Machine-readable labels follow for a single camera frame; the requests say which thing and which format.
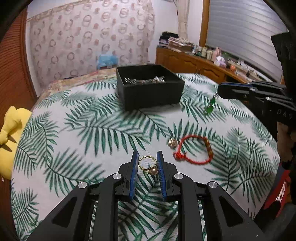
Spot silver chain bracelet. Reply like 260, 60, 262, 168
123, 75, 166, 85

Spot pink bottle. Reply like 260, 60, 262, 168
211, 47, 221, 62

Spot person's right hand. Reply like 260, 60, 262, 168
277, 122, 295, 162

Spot palm leaf print cloth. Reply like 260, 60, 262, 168
11, 74, 280, 240

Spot small gold ring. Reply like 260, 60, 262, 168
167, 137, 179, 149

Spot wooden sideboard cabinet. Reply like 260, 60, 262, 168
156, 47, 248, 84

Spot gold ring with pearl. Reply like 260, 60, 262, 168
138, 155, 159, 176

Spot stack of folded clothes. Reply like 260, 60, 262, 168
159, 32, 195, 52

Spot red string bracelet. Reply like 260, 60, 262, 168
173, 134, 215, 165

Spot pink floral sheer curtain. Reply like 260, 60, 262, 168
28, 1, 155, 87

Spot floral bed quilt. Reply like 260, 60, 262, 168
39, 68, 116, 100

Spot green jade pendant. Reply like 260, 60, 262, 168
205, 92, 219, 115

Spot grey window blind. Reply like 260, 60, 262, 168
206, 0, 288, 81

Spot brown louvered wardrobe door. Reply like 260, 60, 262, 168
0, 9, 38, 125

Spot black square jewelry box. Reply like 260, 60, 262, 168
116, 64, 185, 111

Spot pink tissue box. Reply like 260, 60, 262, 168
214, 56, 227, 68

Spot tied cream curtain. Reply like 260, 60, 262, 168
177, 0, 190, 39

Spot yellow Pikachu plush toy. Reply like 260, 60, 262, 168
0, 106, 32, 180

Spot blue plush toy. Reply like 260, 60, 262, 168
96, 54, 118, 70

